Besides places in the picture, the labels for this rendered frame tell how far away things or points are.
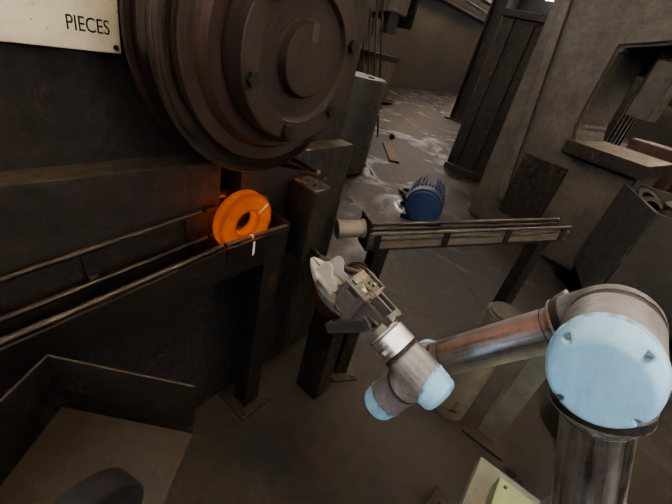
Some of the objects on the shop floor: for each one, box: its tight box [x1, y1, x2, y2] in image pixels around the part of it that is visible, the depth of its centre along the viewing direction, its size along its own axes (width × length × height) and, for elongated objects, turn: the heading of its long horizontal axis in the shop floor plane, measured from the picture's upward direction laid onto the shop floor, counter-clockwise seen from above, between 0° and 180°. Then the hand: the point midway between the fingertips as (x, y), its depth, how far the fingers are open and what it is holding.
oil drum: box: [341, 71, 387, 175], centre depth 355 cm, size 59×59×89 cm
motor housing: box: [296, 262, 377, 400], centre depth 129 cm, size 13×22×54 cm, turn 121°
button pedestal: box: [462, 289, 570, 462], centre depth 125 cm, size 16×24×62 cm, turn 121°
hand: (314, 264), depth 76 cm, fingers closed
